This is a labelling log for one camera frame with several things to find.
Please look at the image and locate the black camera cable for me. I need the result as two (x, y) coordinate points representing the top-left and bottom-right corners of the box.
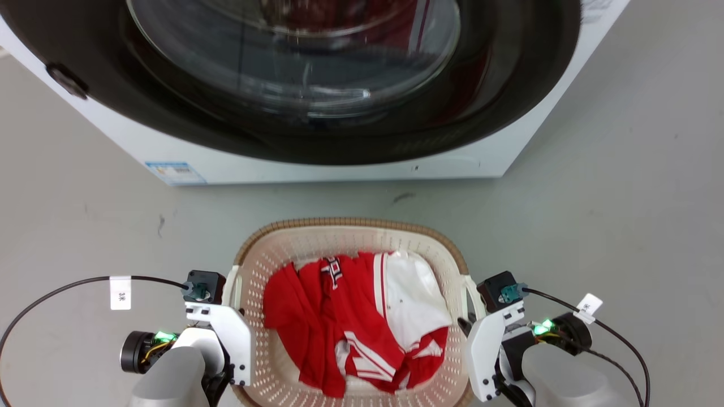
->
(0, 275), (191, 407)
(522, 287), (651, 407)

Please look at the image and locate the blue energy label sticker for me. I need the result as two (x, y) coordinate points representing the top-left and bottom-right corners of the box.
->
(145, 161), (208, 187)

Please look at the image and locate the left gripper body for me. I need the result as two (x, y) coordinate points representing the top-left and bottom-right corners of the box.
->
(185, 302), (252, 407)

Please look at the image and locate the black right camera cable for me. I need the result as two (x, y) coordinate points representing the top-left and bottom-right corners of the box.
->
(522, 287), (651, 407)

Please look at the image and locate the black door latch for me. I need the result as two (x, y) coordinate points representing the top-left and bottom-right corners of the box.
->
(46, 62), (90, 101)

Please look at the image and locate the white folded cable tag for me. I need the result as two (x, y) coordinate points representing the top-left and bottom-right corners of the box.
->
(573, 292), (604, 325)

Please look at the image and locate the white rectangular cable tag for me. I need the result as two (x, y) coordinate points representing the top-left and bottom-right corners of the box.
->
(110, 275), (132, 311)

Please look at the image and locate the cream plastic laundry basket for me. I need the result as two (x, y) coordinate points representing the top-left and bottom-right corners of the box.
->
(222, 217), (488, 407)

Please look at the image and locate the red sports jersey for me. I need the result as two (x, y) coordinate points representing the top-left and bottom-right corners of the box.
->
(262, 252), (451, 399)

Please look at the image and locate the black left camera cable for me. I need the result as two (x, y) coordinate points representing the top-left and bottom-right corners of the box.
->
(0, 275), (191, 407)

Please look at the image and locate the white sports jersey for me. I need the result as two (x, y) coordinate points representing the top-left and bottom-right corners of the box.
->
(373, 251), (453, 352)

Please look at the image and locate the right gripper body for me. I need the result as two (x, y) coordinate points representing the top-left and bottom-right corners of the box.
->
(466, 301), (536, 407)

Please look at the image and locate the thin braided black cable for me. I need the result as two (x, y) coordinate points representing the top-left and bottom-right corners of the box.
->
(585, 346), (644, 407)

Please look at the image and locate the red laundry inside drum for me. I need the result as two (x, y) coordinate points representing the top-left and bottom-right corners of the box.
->
(263, 0), (433, 36)

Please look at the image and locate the white front-load washing machine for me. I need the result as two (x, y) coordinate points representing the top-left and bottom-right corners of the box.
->
(0, 0), (631, 187)

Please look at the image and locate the dark round washer door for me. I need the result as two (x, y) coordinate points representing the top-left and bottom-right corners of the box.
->
(0, 0), (583, 166)

